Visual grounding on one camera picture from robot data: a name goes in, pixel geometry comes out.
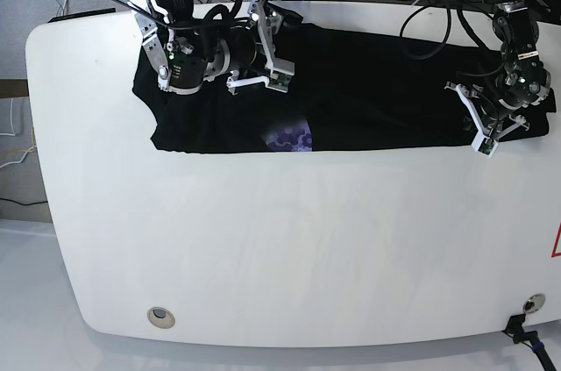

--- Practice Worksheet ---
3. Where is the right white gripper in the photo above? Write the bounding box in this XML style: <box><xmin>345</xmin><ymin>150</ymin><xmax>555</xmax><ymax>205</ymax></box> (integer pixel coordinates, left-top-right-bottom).
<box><xmin>226</xmin><ymin>0</ymin><xmax>296</xmax><ymax>95</ymax></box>

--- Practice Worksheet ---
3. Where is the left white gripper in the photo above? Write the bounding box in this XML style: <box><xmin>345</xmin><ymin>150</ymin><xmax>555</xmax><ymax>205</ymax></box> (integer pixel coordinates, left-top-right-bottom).
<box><xmin>444</xmin><ymin>82</ymin><xmax>529</xmax><ymax>142</ymax></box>

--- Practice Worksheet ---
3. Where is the black T-shirt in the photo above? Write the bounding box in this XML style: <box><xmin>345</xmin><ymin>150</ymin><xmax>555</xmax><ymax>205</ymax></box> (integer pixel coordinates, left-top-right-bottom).
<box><xmin>131</xmin><ymin>11</ymin><xmax>557</xmax><ymax>155</ymax></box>

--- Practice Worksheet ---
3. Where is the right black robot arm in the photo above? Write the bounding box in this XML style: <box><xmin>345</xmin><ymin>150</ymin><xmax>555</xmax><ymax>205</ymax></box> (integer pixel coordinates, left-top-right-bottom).
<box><xmin>125</xmin><ymin>0</ymin><xmax>302</xmax><ymax>95</ymax></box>

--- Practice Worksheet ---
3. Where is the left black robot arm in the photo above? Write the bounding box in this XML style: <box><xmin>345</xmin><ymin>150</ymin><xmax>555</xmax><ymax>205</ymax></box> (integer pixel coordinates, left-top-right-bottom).
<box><xmin>396</xmin><ymin>0</ymin><xmax>555</xmax><ymax>154</ymax></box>

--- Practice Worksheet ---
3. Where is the red warning triangle sticker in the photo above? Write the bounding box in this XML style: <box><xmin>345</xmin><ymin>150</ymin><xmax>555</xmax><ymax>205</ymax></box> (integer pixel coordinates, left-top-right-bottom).
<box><xmin>551</xmin><ymin>225</ymin><xmax>561</xmax><ymax>258</ymax></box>

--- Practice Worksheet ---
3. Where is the right table grommet hole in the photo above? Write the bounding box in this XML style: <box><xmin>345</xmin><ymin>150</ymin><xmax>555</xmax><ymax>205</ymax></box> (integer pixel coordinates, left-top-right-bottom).
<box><xmin>522</xmin><ymin>293</ymin><xmax>546</xmax><ymax>314</ymax></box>

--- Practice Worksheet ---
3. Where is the table grommet hole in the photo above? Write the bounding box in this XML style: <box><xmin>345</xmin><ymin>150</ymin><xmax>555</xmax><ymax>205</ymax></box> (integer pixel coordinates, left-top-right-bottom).
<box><xmin>522</xmin><ymin>293</ymin><xmax>546</xmax><ymax>314</ymax></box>
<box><xmin>147</xmin><ymin>307</ymin><xmax>175</xmax><ymax>330</ymax></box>

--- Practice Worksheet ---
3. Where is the left table grommet hole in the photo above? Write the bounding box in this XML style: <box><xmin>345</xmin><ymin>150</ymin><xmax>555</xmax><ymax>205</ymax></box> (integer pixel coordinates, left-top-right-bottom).
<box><xmin>147</xmin><ymin>307</ymin><xmax>175</xmax><ymax>330</ymax></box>

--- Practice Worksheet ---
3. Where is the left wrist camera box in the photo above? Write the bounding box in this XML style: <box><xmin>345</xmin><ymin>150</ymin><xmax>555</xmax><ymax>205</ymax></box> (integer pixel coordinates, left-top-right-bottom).
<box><xmin>472</xmin><ymin>133</ymin><xmax>499</xmax><ymax>158</ymax></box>

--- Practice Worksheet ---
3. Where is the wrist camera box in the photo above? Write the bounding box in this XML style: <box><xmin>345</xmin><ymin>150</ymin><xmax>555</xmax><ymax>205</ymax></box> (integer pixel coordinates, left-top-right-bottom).
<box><xmin>266</xmin><ymin>72</ymin><xmax>293</xmax><ymax>93</ymax></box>
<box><xmin>472</xmin><ymin>133</ymin><xmax>499</xmax><ymax>158</ymax></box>

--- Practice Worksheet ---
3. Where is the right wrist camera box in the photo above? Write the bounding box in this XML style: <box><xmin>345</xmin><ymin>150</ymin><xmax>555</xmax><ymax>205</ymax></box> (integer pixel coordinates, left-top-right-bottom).
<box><xmin>266</xmin><ymin>72</ymin><xmax>293</xmax><ymax>93</ymax></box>

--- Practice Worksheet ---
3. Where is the black clamp with cable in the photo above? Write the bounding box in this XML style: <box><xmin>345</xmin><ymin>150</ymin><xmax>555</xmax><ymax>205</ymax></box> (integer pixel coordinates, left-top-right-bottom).
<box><xmin>502</xmin><ymin>314</ymin><xmax>557</xmax><ymax>371</ymax></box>

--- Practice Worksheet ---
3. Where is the yellow cable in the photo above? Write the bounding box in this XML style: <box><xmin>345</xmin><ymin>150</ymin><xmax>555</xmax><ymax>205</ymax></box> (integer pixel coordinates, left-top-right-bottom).
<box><xmin>0</xmin><ymin>125</ymin><xmax>36</xmax><ymax>161</ymax></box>

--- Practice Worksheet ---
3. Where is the white cable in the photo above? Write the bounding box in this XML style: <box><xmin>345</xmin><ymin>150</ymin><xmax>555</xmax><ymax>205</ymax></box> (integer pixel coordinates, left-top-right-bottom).
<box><xmin>0</xmin><ymin>96</ymin><xmax>34</xmax><ymax>168</ymax></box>

